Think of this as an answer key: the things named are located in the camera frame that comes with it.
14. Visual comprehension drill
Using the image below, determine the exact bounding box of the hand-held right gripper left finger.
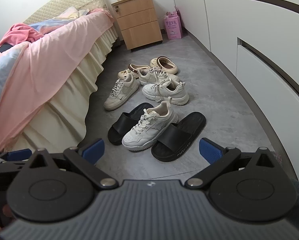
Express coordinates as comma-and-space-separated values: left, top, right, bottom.
25, 138, 119, 190

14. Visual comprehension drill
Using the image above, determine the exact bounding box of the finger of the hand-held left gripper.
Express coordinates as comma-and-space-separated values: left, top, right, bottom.
0, 149, 32, 173

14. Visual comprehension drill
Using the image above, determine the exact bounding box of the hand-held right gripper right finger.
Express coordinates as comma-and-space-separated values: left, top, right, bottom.
184, 137, 281, 190

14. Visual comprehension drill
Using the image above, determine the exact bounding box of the white chunky sneaker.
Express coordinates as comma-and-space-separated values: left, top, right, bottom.
122, 101, 179, 152
142, 79, 189, 106

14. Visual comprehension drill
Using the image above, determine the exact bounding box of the cream sneaker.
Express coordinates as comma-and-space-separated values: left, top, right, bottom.
104, 78, 139, 111
138, 67, 180, 86

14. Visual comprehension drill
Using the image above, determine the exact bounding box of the cream clog with charms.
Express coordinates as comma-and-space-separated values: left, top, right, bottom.
118, 64, 150, 82

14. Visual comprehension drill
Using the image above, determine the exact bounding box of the black slide sandal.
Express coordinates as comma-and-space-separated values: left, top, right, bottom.
151, 111, 206, 162
107, 102, 154, 146

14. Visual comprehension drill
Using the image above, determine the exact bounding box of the bed with cream skirt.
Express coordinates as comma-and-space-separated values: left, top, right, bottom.
0, 0, 120, 154

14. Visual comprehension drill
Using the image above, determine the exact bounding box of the pink quilt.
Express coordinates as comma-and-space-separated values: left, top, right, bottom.
0, 8, 115, 153

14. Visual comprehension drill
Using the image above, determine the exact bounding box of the pink towel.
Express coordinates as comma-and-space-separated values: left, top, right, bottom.
0, 23, 44, 52

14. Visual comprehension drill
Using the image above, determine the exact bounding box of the pink gift bag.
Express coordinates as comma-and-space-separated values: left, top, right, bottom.
163, 8, 183, 40

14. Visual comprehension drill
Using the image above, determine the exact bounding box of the pastel patterned quilt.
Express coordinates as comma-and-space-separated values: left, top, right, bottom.
0, 7, 90, 130

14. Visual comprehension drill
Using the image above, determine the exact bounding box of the wooden nightstand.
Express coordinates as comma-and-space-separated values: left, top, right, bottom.
111, 0, 163, 53

